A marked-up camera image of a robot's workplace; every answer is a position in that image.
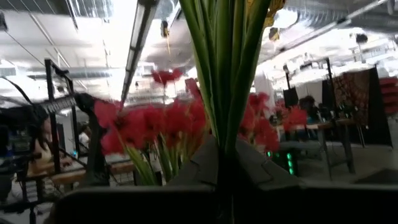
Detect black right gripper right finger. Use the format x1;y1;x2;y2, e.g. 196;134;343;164
232;139;398;224

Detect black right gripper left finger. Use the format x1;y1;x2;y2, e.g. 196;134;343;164
52;136;220;224

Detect red artificial flower stem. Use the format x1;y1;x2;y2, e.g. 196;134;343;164
238;92;280;153
150;68;208;184
93;98;162;187

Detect yellow artificial flower stem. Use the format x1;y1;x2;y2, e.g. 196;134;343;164
178;0;286;224

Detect pink background flowers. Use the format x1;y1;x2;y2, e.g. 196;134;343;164
275;104;308;133

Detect computer with green lights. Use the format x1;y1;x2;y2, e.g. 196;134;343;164
266;149;298;177

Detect wooden work table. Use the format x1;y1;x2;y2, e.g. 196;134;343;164
276;119;366;180

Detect person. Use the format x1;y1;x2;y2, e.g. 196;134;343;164
298;95;318;123
27;117;55;177

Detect black monitor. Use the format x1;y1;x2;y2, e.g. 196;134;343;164
282;86;299;108

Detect dark patterned hanging cloth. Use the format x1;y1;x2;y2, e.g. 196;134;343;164
331;68;379;126

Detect red shelf rack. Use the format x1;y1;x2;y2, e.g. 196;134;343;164
379;77;398;114

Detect long ceiling light strip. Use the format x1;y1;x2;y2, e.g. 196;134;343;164
120;0;160;103

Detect black vertical frame post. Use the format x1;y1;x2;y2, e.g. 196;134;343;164
44;58;78;175

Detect black ceiling cord reel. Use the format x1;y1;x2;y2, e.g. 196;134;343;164
160;20;171;40

